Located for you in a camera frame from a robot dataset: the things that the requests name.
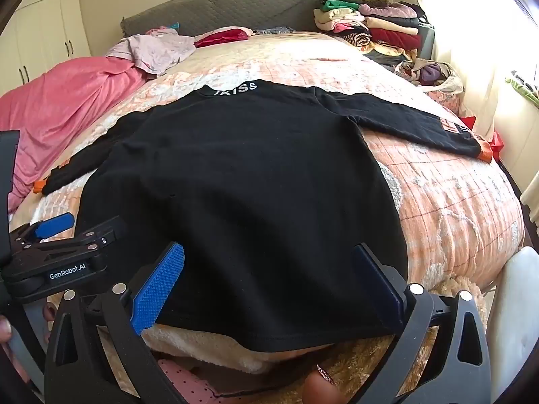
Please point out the person's right hand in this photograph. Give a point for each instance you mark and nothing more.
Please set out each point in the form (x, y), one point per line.
(322, 389)

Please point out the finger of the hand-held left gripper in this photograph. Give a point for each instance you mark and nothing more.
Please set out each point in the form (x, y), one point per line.
(54, 223)
(101, 235)

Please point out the dark patterned cloth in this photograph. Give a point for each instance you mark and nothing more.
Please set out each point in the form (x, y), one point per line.
(273, 30)

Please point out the red bag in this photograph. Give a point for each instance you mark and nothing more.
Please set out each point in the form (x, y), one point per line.
(497, 143)

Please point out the cream wardrobe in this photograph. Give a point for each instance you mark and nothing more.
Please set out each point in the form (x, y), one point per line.
(50, 17)

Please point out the pink dotted cloth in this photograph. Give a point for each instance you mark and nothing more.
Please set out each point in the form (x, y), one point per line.
(185, 383)

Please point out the pale pink crumpled garment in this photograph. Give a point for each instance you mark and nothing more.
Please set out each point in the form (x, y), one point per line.
(156, 50)

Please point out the black t-shirt orange print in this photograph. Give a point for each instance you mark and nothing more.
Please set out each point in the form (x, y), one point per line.
(252, 197)

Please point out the person's left hand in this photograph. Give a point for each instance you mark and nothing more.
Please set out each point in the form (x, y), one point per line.
(4, 328)

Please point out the pink quilt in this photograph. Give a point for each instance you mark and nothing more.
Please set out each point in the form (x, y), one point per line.
(63, 101)

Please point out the grey quilted headboard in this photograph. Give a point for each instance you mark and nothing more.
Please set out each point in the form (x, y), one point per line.
(252, 4)

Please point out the red velvet cloth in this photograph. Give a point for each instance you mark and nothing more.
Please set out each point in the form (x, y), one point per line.
(223, 35)

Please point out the white padded chair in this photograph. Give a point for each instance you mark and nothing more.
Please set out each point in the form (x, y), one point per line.
(511, 303)

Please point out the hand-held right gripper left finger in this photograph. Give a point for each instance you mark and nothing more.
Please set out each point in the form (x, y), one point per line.
(158, 286)

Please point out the white curtain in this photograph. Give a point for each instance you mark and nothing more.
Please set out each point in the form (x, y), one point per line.
(476, 29)

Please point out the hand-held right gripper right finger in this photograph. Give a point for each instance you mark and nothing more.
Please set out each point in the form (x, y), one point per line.
(379, 286)

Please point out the orange and white bed blanket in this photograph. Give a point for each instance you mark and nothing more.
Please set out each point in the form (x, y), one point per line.
(442, 202)

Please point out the stack of folded clothes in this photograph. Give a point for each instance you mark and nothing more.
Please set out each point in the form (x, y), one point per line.
(391, 33)

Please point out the cream furniture edge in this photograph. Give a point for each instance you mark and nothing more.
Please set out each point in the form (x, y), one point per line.
(531, 195)

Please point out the green floral cloth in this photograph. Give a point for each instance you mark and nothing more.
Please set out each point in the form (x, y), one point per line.
(524, 88)

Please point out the crumpled beige and purple clothes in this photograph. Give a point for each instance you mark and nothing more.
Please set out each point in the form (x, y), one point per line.
(429, 73)

